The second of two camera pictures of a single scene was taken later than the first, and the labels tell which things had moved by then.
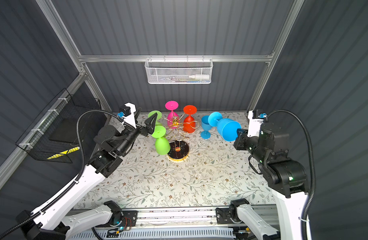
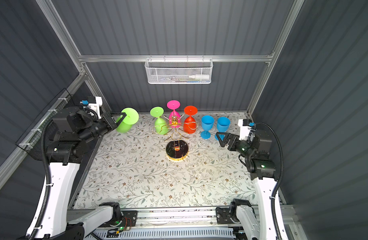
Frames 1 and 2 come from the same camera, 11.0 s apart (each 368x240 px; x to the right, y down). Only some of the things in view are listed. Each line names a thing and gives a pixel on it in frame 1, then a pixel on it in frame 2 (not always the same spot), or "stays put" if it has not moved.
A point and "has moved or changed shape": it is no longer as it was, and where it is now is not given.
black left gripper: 144,131 → 109,121
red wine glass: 189,123 stays put
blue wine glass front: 227,128 has moved or changed shape
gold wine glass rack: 179,148 stays put
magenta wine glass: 172,116 stays put
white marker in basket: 202,76 stays put
